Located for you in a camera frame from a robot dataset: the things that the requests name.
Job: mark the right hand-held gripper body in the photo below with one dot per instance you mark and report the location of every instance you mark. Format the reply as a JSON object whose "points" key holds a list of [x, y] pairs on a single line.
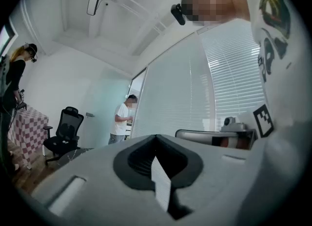
{"points": [[240, 127]]}

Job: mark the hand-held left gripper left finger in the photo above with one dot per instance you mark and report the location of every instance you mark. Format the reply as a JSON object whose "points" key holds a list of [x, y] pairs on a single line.
{"points": [[97, 183]]}

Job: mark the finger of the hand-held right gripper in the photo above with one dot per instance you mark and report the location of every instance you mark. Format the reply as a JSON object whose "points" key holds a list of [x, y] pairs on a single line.
{"points": [[195, 135]]}

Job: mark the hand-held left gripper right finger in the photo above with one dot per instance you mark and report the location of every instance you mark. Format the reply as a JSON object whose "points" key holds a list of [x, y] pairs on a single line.
{"points": [[214, 176]]}

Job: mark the white window blinds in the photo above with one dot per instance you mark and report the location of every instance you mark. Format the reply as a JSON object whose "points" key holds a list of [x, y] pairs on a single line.
{"points": [[175, 86]]}

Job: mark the black high-back office chair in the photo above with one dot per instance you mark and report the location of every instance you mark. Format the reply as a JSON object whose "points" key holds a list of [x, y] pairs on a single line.
{"points": [[64, 132]]}

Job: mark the checkered tablecloth table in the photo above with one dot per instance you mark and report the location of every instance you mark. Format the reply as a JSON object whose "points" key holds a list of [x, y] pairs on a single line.
{"points": [[31, 127]]}

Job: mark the person's head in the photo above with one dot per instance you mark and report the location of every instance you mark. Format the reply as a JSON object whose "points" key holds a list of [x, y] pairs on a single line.
{"points": [[212, 3]]}

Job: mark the black head-worn camera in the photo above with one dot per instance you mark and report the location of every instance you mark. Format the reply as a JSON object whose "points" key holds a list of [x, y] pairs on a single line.
{"points": [[178, 14]]}

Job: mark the window with dark frame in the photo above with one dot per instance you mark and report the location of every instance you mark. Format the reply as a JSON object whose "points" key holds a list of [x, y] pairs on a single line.
{"points": [[6, 40]]}

